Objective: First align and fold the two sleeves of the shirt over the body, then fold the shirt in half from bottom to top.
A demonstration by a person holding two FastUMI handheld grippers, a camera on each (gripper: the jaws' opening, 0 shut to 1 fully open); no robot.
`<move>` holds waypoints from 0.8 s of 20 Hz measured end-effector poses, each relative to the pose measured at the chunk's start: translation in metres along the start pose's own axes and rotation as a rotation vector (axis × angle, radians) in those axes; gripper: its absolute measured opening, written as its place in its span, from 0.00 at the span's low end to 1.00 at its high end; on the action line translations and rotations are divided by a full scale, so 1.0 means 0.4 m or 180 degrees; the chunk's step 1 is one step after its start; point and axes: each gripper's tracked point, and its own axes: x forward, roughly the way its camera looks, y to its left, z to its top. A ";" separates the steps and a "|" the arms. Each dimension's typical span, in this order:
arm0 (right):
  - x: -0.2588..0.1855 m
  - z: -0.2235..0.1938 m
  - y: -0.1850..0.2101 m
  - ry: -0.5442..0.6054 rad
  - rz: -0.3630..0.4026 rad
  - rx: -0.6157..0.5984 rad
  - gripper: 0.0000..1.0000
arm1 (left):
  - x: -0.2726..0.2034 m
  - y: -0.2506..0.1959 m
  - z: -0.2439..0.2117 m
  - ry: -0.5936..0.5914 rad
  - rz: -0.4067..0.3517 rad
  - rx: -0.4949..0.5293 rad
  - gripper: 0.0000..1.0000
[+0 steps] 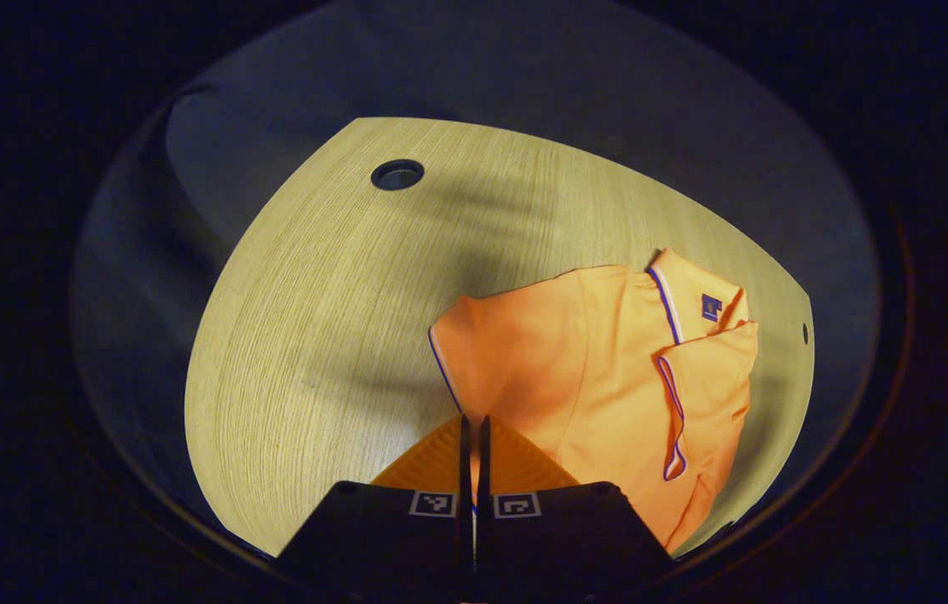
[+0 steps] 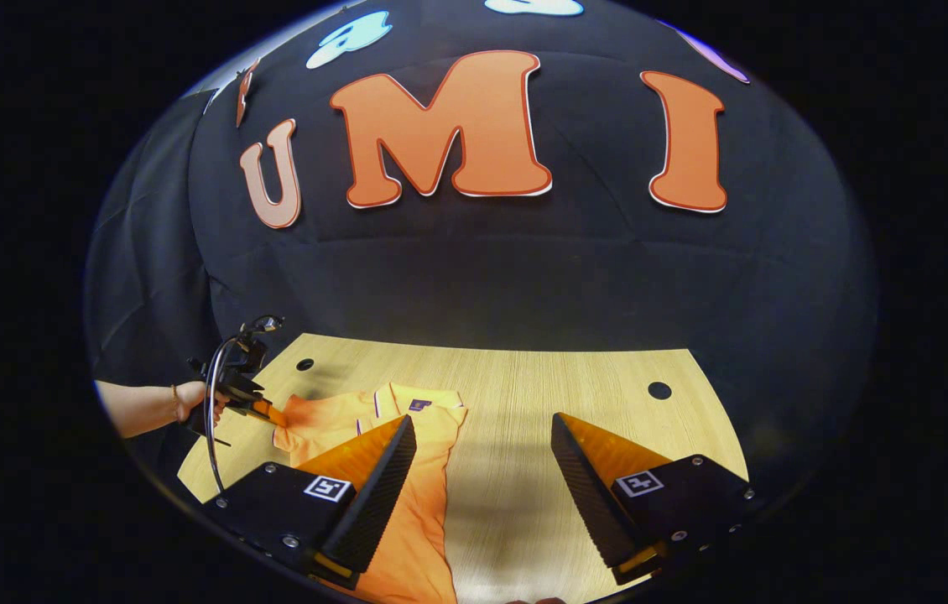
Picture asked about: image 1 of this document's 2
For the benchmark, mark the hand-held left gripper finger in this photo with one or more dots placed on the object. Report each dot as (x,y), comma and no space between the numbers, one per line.
(466,470)
(484,470)

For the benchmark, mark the orange T-shirt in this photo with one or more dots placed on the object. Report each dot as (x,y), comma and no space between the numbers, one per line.
(575,361)

